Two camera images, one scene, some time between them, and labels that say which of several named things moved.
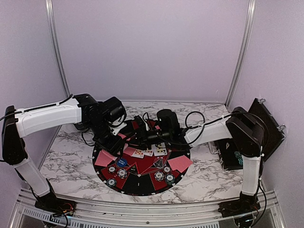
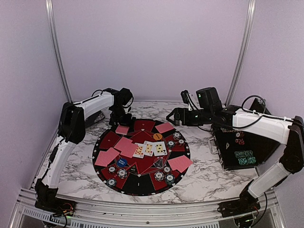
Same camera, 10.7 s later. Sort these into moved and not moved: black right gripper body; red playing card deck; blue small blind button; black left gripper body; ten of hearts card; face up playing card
Moved: black left gripper body; red playing card deck; black right gripper body
Not moved: face up playing card; ten of hearts card; blue small blind button
